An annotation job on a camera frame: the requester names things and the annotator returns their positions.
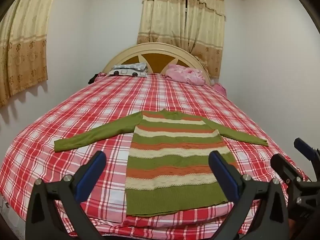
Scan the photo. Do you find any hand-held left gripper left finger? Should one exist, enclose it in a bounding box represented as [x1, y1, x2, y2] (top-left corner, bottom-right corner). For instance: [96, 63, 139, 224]
[25, 151, 108, 240]

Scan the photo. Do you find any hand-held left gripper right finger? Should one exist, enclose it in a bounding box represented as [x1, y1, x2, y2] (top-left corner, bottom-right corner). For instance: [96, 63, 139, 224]
[209, 151, 290, 240]

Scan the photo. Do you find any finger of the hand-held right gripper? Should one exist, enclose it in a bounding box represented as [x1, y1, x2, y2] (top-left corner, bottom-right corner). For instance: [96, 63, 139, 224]
[294, 137, 320, 167]
[271, 153, 313, 195]

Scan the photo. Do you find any green striped knit sweater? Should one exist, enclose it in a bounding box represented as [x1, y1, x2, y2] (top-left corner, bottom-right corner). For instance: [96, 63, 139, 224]
[54, 109, 269, 217]

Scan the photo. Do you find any bed with red plaid sheet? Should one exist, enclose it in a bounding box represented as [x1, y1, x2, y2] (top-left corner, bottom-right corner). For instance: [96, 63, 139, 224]
[0, 74, 312, 240]

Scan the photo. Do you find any pink cloth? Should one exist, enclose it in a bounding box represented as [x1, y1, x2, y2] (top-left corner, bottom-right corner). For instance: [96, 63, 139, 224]
[212, 82, 227, 97]

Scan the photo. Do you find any pink pillow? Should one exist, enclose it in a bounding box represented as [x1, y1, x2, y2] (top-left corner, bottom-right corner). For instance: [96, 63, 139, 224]
[165, 64, 207, 87]

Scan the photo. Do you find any grey patterned folded cloth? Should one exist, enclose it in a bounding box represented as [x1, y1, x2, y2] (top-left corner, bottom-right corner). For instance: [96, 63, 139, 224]
[108, 62, 148, 77]

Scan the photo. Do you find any cream wooden headboard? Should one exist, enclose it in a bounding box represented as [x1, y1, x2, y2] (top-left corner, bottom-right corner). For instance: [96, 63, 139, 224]
[102, 42, 212, 85]

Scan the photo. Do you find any beige floral curtain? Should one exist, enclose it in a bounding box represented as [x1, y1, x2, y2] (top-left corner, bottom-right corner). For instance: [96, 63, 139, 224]
[185, 0, 227, 79]
[0, 0, 59, 108]
[136, 0, 188, 46]

